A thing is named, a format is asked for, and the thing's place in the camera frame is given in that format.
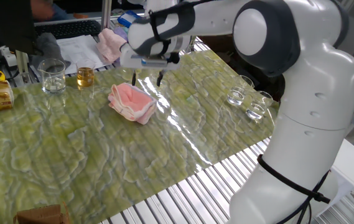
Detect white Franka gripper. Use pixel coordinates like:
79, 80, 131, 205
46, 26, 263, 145
119, 43, 182, 88

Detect pink cloth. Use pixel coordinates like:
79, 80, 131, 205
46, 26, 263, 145
107, 82, 159, 126

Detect purple cloth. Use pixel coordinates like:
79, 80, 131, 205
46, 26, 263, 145
113, 26, 129, 41

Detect grey cloth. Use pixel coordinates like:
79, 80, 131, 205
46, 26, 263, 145
29, 32, 72, 71

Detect pale pink towel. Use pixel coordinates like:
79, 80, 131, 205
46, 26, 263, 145
96, 27, 128, 63

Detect glass beaker amber liquid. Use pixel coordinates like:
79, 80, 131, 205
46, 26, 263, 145
75, 59, 96, 91

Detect blue and white pack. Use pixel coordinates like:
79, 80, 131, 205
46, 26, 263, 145
117, 10, 143, 29

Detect white printed paper sheet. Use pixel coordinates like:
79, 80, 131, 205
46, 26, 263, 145
55, 34, 114, 75

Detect small clear glass beaker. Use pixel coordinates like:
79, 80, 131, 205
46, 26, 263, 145
245, 90, 274, 121
226, 75, 255, 106

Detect black computer keyboard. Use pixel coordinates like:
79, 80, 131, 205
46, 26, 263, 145
34, 19, 102, 40

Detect large glass beaker clear water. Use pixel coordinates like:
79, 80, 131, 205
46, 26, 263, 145
37, 58, 67, 95

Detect green marble pattern mat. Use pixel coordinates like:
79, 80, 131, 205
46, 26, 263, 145
0, 49, 280, 224

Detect seated person blue jeans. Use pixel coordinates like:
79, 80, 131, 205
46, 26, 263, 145
30, 0, 70, 22

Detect short aluminium profile upright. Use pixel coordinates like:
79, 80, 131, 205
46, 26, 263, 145
15, 50, 30, 84

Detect white power strip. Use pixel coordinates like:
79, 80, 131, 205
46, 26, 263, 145
0, 45, 18, 68

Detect black monitor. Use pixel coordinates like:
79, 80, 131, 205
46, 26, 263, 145
0, 0, 37, 55

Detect brown cardboard box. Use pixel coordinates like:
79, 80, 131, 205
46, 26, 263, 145
12, 203, 71, 224

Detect aluminium frame post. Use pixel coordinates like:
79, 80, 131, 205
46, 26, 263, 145
184, 35, 198, 54
100, 0, 113, 31

